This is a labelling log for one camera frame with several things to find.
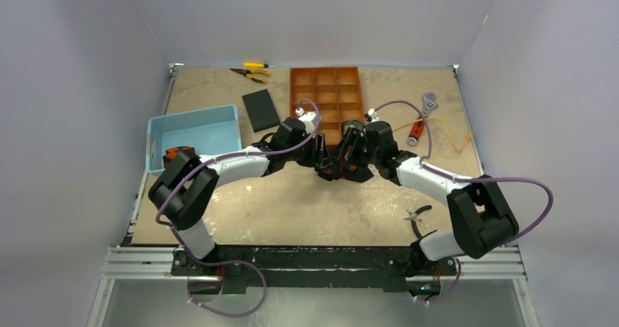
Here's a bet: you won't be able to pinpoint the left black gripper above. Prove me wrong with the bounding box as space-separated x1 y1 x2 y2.
285 132 331 169

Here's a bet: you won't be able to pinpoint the dark orange floral tie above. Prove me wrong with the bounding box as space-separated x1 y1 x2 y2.
316 163 374 183

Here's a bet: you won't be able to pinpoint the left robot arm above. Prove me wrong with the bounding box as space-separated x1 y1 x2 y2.
147 112 320 275

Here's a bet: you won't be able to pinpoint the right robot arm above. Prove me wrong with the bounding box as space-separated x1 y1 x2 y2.
334 121 519 274

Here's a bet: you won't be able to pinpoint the rolled yellow floral tie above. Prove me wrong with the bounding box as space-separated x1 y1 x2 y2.
340 119 365 137

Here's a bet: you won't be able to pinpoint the orange wooden compartment tray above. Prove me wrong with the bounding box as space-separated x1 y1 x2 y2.
290 66 365 148

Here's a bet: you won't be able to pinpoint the black foam block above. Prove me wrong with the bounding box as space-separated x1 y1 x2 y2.
242 89 280 133

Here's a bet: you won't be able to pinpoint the light blue plastic basket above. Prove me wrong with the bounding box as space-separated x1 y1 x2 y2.
145 104 242 175

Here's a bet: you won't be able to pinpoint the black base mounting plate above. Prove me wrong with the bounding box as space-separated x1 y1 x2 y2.
171 245 456 294

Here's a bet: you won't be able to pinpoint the orange navy striped tie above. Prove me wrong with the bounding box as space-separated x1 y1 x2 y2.
162 146 196 168

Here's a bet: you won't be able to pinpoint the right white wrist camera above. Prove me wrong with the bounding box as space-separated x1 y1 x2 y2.
364 108 382 123

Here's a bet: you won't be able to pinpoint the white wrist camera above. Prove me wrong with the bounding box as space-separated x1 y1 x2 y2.
295 107 320 134
364 108 382 123

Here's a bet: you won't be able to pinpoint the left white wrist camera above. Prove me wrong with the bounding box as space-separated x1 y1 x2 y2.
295 107 320 134

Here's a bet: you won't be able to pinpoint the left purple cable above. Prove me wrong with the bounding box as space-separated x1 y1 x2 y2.
154 98 323 318

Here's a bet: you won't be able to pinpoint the black handled pliers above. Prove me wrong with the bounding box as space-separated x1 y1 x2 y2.
404 205 432 239

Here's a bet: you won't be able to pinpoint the red handled adjustable wrench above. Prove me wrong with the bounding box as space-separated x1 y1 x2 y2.
407 93 438 147

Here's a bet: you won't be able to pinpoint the yellow handled pliers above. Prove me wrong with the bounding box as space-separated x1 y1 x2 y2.
230 68 271 84

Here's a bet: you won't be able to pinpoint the yellow cable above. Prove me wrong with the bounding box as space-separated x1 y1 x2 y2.
391 118 477 153

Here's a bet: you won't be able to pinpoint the yellow handled screwdriver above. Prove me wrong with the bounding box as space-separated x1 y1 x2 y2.
244 62 279 69

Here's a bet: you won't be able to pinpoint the aluminium frame rail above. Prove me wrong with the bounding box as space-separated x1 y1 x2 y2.
101 247 527 282

